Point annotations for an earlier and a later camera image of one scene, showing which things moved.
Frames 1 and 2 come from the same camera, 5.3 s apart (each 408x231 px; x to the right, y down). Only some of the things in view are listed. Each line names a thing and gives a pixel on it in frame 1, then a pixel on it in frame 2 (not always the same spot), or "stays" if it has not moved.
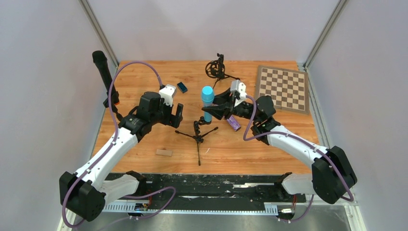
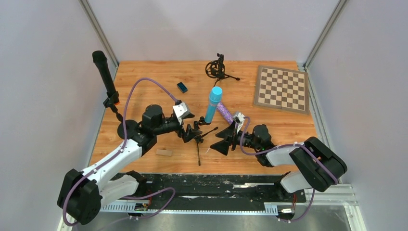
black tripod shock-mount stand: [215, 69] stays
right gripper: [231, 104] to [233, 137]
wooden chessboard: [288, 88] stays
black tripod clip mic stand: [197, 134] stays
